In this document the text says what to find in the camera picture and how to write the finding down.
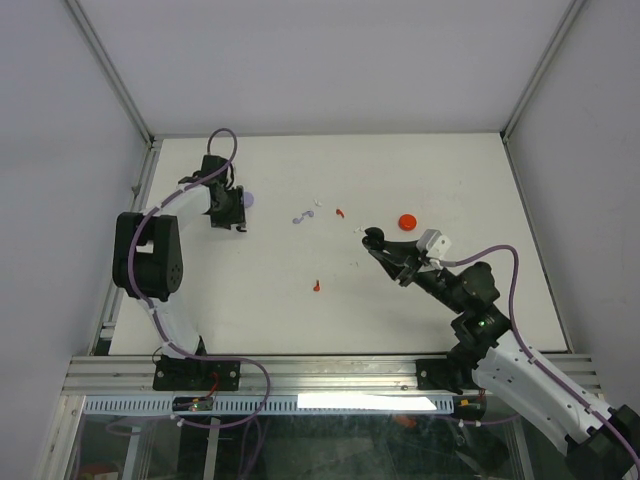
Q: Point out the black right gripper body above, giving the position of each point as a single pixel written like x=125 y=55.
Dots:
x=424 y=276

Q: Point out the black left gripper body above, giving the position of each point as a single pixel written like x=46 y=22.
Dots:
x=231 y=210

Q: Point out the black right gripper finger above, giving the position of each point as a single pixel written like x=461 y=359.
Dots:
x=396 y=262
x=391 y=250

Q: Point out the black round charging case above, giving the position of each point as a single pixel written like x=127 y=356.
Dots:
x=374 y=238

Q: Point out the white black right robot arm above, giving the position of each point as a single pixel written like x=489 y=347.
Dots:
x=597 y=440

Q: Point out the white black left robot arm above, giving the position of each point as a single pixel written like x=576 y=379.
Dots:
x=148 y=262

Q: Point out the lilac round charging case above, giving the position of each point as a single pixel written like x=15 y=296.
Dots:
x=248 y=199

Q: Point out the orange round charging case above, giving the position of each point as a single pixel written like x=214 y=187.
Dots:
x=407 y=222

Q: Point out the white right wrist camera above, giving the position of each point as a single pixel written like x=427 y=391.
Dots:
x=433 y=245

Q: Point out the white slotted cable duct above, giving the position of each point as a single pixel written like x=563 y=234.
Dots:
x=245 y=405

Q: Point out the aluminium corner frame post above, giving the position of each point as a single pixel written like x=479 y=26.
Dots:
x=550 y=52

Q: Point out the left aluminium frame post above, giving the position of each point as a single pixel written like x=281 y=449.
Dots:
x=98 y=51

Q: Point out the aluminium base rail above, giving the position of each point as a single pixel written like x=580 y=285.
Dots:
x=94 y=375

